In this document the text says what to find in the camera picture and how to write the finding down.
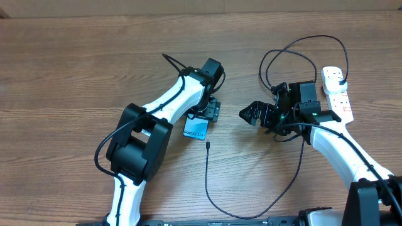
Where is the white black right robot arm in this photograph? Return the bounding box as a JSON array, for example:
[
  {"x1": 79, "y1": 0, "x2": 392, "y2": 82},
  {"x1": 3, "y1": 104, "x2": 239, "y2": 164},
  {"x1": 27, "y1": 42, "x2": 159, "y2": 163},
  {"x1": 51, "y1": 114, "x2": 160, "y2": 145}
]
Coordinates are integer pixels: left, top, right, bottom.
[{"x1": 239, "y1": 81, "x2": 401, "y2": 225}]

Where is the white charger plug adapter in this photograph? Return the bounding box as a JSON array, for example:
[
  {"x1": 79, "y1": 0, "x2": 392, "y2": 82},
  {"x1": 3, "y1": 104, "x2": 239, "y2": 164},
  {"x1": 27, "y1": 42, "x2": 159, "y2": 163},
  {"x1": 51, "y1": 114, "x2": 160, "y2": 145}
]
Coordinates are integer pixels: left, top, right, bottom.
[{"x1": 323, "y1": 77, "x2": 348, "y2": 95}]

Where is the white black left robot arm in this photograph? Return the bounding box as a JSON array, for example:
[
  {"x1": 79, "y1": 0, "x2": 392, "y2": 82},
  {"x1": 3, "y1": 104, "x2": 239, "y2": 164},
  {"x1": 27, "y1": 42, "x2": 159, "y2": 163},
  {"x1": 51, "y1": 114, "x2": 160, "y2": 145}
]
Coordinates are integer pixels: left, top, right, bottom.
[{"x1": 102, "y1": 65, "x2": 225, "y2": 225}]

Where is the Samsung Galaxy smartphone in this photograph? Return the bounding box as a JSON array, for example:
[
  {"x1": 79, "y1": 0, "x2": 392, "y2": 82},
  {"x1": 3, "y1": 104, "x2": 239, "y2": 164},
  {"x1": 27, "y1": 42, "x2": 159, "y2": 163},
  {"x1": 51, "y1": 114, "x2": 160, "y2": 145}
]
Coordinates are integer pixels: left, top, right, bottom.
[{"x1": 183, "y1": 118, "x2": 209, "y2": 141}]

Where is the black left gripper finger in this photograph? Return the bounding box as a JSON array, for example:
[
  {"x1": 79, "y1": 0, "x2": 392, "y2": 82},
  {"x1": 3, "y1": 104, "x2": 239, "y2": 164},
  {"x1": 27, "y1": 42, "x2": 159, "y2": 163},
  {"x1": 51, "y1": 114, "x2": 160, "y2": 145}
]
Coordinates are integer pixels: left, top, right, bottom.
[
  {"x1": 187, "y1": 107, "x2": 209, "y2": 120},
  {"x1": 207, "y1": 97, "x2": 220, "y2": 122}
]

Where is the black USB charging cable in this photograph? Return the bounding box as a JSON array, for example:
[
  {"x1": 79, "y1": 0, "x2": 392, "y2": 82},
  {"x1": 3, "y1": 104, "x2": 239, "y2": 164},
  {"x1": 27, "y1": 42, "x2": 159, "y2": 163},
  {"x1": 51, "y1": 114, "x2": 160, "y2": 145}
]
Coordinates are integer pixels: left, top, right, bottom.
[{"x1": 205, "y1": 35, "x2": 349, "y2": 220}]

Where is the white power strip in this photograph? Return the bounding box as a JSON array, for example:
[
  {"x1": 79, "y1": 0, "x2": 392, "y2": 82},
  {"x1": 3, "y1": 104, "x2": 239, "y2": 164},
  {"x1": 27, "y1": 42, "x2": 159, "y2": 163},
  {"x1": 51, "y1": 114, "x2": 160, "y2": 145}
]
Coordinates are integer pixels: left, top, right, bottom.
[{"x1": 320, "y1": 65, "x2": 355, "y2": 125}]

